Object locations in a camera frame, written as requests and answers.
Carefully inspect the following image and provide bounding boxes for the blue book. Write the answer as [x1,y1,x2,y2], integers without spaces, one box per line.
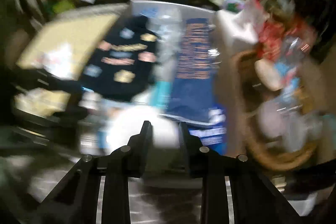
[166,17,224,125]

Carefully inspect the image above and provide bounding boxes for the wicker basket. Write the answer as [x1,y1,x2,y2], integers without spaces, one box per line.
[232,50,322,172]

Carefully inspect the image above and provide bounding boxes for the yellow plaid tablecloth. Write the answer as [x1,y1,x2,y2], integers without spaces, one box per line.
[17,14,118,80]

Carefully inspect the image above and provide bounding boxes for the red snack package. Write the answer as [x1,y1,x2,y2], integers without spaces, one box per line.
[256,0,317,62]

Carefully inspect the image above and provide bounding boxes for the purple green round toy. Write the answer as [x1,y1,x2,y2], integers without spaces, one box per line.
[223,0,245,14]

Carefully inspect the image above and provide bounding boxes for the white storage box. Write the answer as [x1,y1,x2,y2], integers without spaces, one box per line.
[83,0,228,154]

